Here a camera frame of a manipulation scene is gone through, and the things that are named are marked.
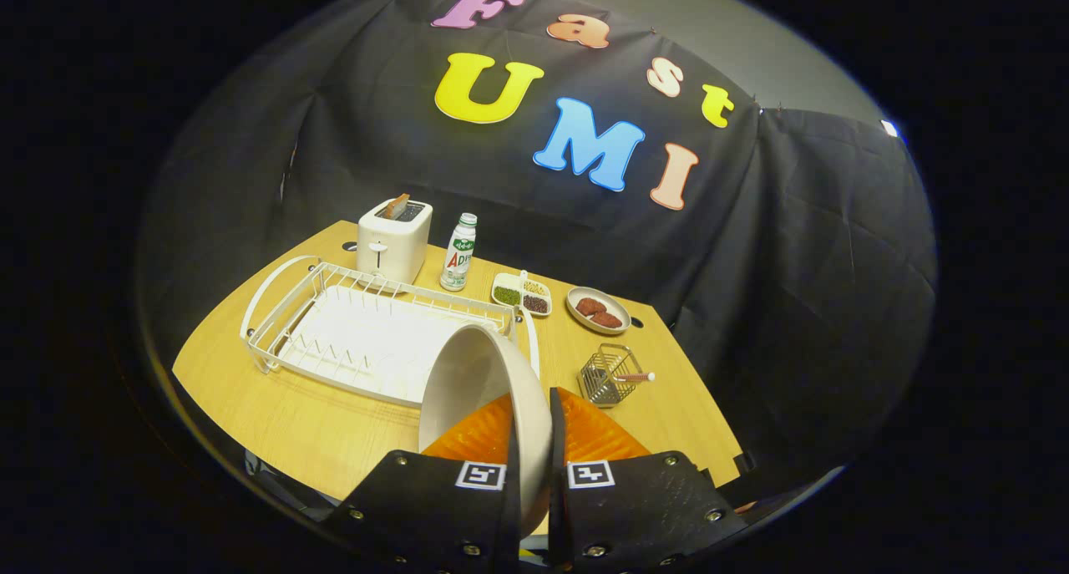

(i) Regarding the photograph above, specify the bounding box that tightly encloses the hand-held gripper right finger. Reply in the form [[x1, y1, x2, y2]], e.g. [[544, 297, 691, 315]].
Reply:
[[547, 387, 749, 573]]

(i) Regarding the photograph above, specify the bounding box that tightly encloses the white wire dish rack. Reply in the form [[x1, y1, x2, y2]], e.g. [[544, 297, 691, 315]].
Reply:
[[240, 255, 542, 409]]

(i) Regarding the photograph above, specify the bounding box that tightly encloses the white toaster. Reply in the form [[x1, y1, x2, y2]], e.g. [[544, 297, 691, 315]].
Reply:
[[357, 198, 434, 286]]

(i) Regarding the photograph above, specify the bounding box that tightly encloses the white round plate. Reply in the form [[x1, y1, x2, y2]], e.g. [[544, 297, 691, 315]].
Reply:
[[418, 323, 555, 538]]

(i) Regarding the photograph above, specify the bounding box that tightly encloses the white bottle green label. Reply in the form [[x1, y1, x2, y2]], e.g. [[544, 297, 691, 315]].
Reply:
[[439, 213, 479, 292]]

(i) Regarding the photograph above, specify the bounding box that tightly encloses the white divided tray with beans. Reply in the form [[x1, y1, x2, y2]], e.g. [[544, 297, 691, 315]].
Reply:
[[490, 270, 554, 317]]

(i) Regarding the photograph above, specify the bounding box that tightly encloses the small beige plate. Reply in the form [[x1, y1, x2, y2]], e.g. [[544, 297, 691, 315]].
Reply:
[[566, 287, 632, 336]]

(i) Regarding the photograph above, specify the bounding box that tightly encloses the black backdrop cloth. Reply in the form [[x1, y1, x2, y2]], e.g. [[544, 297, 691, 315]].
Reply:
[[138, 0, 938, 508]]

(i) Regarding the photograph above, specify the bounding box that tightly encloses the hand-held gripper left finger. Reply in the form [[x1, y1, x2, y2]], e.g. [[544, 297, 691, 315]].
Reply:
[[322, 393, 524, 574]]

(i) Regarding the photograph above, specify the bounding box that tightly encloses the metal wire basket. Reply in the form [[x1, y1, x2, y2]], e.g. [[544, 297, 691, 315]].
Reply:
[[577, 343, 646, 409]]

